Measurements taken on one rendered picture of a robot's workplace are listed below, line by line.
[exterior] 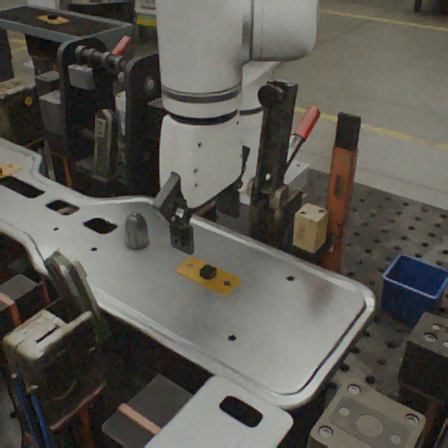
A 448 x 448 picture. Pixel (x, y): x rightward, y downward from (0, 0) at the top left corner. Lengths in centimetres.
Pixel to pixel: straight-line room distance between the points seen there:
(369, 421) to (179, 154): 31
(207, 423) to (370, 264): 77
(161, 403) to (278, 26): 39
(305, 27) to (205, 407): 38
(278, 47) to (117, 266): 37
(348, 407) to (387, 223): 94
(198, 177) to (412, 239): 86
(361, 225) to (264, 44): 91
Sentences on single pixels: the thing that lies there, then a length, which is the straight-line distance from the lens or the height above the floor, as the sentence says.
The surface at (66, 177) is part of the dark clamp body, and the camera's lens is 117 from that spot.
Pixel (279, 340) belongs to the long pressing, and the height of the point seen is 100.
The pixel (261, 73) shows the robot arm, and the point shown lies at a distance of 119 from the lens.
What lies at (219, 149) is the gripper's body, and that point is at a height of 119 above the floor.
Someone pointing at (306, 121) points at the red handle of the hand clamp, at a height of 114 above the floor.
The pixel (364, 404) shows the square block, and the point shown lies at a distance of 51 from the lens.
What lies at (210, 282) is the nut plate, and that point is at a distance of 70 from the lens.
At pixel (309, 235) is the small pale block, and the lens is 72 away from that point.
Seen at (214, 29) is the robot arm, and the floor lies 132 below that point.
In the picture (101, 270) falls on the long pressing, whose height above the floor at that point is 100.
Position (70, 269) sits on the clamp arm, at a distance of 57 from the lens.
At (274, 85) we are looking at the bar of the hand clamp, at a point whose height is 121.
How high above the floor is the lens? 145
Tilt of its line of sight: 34 degrees down
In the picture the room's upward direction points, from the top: straight up
